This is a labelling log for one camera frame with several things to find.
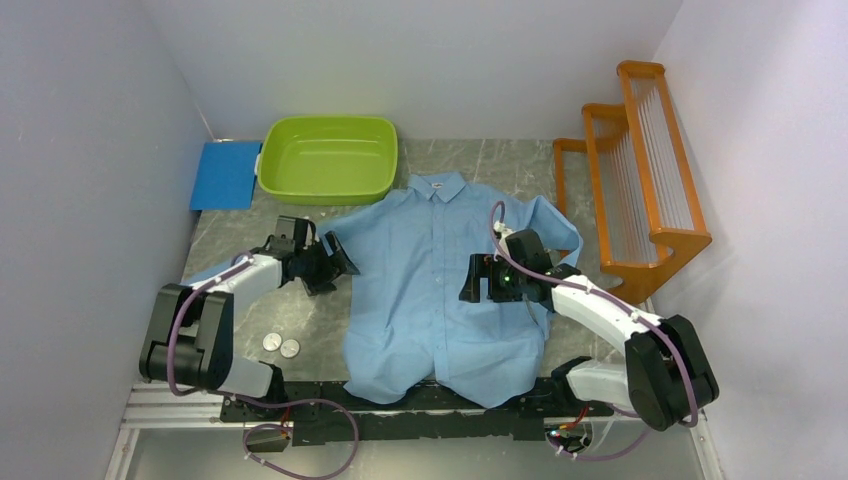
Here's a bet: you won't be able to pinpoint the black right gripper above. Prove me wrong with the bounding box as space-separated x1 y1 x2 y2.
459 253 528 302

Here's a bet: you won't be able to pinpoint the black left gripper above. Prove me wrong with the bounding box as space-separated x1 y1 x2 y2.
295 231 359 296

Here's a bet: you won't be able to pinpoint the silver round brooch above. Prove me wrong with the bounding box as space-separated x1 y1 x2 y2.
279 339 301 359
262 332 283 352

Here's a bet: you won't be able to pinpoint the light blue button shirt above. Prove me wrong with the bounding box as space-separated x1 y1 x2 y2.
318 172 583 408

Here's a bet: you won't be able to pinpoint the green plastic basin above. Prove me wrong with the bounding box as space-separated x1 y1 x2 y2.
254 115 398 206

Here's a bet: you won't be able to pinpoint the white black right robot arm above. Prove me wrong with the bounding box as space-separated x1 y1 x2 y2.
459 224 720 431

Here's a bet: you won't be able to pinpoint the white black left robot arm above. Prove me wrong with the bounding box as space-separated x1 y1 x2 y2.
139 216 359 420

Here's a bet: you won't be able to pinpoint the blue flat board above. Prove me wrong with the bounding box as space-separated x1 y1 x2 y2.
189 141 261 211

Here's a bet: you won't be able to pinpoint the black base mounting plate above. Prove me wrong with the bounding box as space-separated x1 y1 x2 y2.
219 377 612 446

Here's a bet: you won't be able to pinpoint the orange wooden rack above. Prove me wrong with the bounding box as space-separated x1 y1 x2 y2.
553 60 712 304

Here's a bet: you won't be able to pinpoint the aluminium frame rails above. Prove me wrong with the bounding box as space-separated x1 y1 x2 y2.
107 383 722 479

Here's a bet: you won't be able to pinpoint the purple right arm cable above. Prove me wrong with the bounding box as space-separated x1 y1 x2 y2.
488 200 700 463

